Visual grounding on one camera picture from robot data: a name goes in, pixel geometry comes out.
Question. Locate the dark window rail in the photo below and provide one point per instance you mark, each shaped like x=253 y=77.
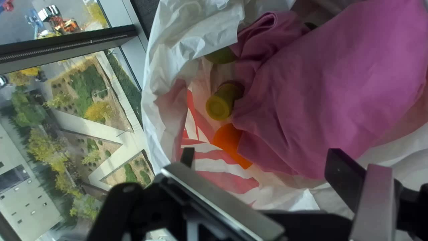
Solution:
x=43 y=51

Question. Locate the white red plastic bag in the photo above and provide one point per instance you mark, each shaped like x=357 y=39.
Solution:
x=190 y=55

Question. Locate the orange ball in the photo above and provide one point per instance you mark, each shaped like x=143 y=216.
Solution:
x=227 y=138

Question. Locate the yellow play dough can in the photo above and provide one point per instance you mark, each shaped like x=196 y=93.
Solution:
x=220 y=103

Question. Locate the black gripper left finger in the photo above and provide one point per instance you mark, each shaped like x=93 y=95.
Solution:
x=206 y=205

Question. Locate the pink cloth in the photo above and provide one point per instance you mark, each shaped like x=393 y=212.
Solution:
x=346 y=83

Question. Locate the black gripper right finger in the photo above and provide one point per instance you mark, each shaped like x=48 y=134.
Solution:
x=369 y=193

